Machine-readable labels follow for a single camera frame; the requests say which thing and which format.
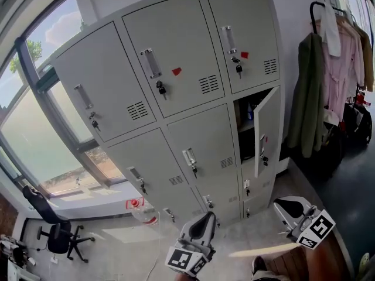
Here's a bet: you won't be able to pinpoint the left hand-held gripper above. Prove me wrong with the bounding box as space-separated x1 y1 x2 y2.
164 211 217 277

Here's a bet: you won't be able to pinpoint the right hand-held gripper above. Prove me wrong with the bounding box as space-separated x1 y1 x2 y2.
273 196 337 251

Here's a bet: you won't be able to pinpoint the grey metal locker door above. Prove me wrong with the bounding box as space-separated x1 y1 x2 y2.
253 85 281 179

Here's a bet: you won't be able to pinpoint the grey metal locker cabinet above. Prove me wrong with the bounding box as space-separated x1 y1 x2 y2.
51 0 289 231

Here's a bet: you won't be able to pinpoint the person's right forearm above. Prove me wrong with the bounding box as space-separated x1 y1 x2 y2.
312 243 345 281

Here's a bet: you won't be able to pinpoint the brown wooden platform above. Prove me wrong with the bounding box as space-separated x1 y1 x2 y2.
268 241 352 281

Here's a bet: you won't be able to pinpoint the clear water jug red label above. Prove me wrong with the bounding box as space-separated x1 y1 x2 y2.
125 197 161 225

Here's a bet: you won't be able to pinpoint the person's black shoe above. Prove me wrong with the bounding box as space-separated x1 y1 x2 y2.
251 255 269 275

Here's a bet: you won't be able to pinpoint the black luggage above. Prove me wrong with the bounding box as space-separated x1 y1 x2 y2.
321 121 346 172

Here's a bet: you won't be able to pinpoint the pale green shoe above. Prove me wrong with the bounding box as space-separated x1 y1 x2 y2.
357 252 371 275

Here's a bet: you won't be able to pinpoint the black bag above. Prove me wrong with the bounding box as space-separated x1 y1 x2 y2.
342 102 373 145

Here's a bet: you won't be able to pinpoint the green coat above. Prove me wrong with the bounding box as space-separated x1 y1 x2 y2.
286 32 326 159

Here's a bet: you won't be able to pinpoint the red and white bag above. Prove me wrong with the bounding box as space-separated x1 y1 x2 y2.
354 91 373 107

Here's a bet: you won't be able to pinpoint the black office chair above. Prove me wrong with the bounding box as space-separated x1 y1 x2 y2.
22 185 96 263

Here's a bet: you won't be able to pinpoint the pink hanging garments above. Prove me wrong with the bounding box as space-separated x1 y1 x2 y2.
322 22 366 122

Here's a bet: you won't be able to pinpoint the beige hanging garment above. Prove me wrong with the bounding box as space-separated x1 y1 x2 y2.
353 23 375 92

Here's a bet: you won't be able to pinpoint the white hanging garment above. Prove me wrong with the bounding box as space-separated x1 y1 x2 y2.
319 2 342 57

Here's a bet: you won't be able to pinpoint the large black-framed window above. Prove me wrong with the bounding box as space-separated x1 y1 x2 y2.
0 0 128 200

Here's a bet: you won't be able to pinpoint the white desk with clutter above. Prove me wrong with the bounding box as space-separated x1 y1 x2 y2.
0 234 38 281

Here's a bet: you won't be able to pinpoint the black clothes rack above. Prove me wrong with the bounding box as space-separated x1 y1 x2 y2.
309 1 358 36

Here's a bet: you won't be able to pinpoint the glass entrance front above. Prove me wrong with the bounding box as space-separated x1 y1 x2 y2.
341 0 375 40

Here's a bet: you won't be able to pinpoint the white floor cable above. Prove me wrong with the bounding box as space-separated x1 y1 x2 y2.
145 211 162 281

